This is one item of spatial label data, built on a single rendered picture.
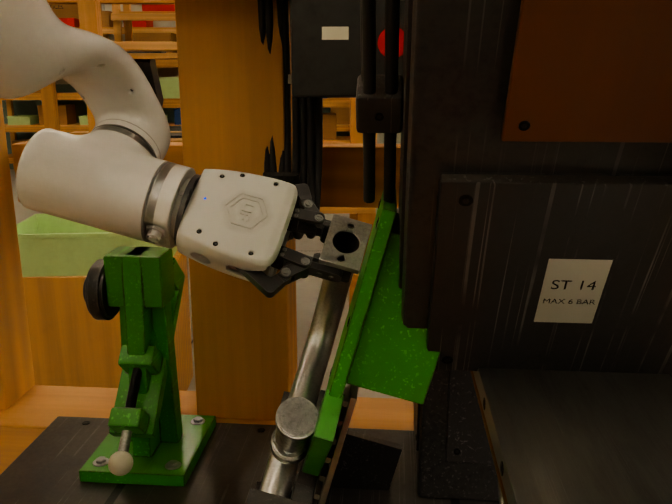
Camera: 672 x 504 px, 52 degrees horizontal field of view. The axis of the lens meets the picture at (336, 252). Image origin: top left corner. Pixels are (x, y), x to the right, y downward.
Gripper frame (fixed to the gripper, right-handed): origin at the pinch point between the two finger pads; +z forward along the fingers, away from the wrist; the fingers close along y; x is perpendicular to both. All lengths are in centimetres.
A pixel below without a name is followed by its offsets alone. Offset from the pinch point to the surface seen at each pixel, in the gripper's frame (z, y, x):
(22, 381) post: -43, -9, 51
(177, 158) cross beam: -26.8, 22.5, 25.0
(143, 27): -346, 625, 636
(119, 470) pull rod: -16.9, -22.0, 22.5
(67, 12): -478, 656, 681
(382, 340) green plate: 6.0, -10.5, -5.9
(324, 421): 3.0, -17.7, -3.0
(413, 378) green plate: 9.5, -12.3, -4.0
